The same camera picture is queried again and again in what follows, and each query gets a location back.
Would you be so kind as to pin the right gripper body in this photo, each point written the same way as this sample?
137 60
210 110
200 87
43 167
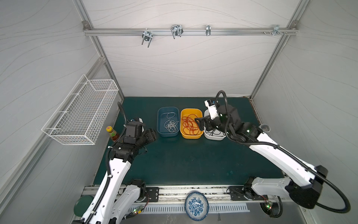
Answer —
208 122

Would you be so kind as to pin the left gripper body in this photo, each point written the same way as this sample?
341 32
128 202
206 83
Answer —
146 137

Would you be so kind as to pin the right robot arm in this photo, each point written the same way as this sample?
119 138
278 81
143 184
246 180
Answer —
303 182

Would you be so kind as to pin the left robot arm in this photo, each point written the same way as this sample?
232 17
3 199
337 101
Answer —
107 206

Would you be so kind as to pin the white plastic bin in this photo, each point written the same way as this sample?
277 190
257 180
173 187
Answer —
212 132

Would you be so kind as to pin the sauce bottle yellow cap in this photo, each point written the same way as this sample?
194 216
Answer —
112 133

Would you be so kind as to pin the blue plastic bin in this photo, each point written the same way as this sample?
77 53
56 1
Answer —
168 121

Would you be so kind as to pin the yellow plastic bin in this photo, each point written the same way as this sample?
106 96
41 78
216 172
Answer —
189 129

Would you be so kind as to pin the green round lid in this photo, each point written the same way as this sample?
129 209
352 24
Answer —
82 205

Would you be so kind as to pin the blue white patterned plate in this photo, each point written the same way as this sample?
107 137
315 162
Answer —
196 206

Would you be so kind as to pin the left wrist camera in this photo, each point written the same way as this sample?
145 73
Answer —
142 124

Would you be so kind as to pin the white wire basket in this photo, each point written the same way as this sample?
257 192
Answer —
80 117

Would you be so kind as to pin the metal crossbar rail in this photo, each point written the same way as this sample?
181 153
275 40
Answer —
180 31

